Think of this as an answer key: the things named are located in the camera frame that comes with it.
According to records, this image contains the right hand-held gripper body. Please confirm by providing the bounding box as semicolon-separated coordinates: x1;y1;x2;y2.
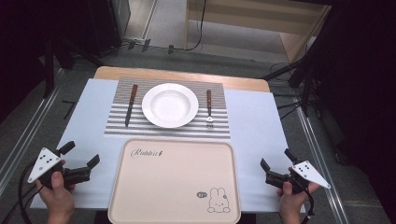
264;160;332;194

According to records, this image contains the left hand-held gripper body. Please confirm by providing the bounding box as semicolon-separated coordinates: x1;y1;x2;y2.
27;147;92;190

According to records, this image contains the wooden handled knife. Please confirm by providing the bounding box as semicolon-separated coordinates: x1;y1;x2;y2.
124;84;139;128

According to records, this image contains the beige tray with rabbit print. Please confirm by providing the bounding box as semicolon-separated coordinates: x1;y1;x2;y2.
107;138;242;224

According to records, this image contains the wooden handled fork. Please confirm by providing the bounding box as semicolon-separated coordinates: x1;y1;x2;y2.
205;89;215;129

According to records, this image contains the white round plate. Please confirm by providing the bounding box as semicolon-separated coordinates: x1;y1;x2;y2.
141;82;200;129

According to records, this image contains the person's right hand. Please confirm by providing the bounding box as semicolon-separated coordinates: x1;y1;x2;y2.
276;167;321;218

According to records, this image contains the person's left hand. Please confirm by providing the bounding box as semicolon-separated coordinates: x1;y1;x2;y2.
35;160;78;217

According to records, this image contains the white table cover sheet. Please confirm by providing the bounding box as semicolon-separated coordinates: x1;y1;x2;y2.
30;77;306;214

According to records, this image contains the black stand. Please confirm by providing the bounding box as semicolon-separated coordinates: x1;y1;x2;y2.
261;46;325;120
38;35;78;100

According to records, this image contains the striped woven placemat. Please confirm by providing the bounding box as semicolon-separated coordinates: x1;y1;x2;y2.
104;77;232;140

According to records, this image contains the power strip with plugs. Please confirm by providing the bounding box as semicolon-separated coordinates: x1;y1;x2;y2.
122;36;152;53

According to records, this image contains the dark cabinet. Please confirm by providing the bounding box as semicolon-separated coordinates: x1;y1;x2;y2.
87;0;132;58

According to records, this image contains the light wooden shelf unit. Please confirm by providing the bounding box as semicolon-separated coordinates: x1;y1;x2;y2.
183;0;332;63

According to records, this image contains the metal floor rail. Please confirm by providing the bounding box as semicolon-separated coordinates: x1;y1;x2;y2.
0;83;64;195
292;96;351;224

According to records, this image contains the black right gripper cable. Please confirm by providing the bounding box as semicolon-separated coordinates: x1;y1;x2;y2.
300;188;316;224

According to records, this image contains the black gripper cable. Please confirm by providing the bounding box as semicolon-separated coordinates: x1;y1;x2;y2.
300;188;316;224
0;160;41;224

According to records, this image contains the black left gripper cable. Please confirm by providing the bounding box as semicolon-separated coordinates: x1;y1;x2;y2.
0;160;41;224

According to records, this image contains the black hanging cable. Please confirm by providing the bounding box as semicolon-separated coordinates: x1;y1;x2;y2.
169;0;208;54

